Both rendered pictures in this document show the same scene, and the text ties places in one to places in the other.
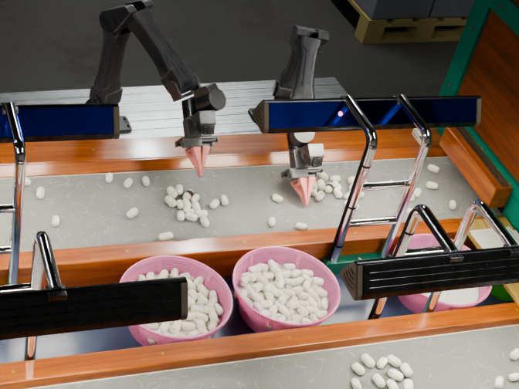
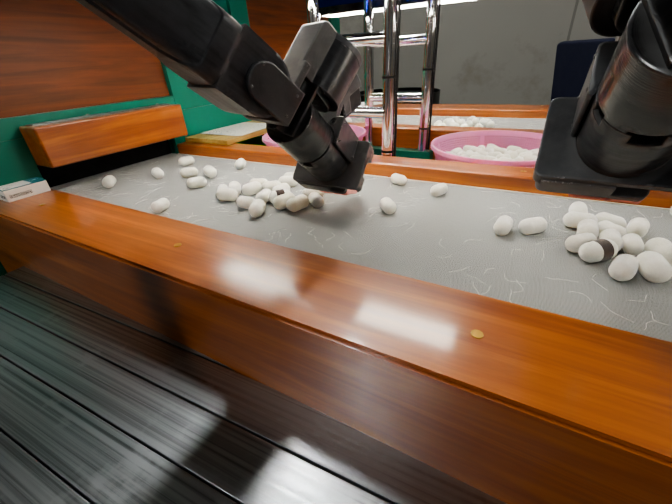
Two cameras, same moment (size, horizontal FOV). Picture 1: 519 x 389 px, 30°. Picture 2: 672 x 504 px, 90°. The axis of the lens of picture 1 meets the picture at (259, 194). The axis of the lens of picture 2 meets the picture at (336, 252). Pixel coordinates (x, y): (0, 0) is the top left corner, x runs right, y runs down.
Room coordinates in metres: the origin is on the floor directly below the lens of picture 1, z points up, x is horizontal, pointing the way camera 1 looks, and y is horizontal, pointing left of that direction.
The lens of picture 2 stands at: (2.37, 0.30, 0.94)
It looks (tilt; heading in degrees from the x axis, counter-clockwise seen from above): 30 degrees down; 240
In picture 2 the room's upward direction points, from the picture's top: 4 degrees counter-clockwise
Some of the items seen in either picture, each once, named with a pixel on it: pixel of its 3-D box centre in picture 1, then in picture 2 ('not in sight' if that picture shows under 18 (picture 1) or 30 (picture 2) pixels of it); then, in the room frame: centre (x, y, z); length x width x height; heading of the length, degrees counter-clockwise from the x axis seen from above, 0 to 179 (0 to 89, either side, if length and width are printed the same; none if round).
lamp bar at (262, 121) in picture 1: (373, 109); not in sight; (2.11, -0.22, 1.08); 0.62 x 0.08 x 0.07; 119
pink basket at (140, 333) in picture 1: (172, 309); not in sight; (1.60, 0.13, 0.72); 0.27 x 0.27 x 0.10
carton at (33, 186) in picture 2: (422, 136); (23, 189); (2.53, -0.43, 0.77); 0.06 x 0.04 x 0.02; 29
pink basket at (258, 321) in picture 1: (283, 297); (495, 166); (1.74, -0.12, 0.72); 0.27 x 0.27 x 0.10
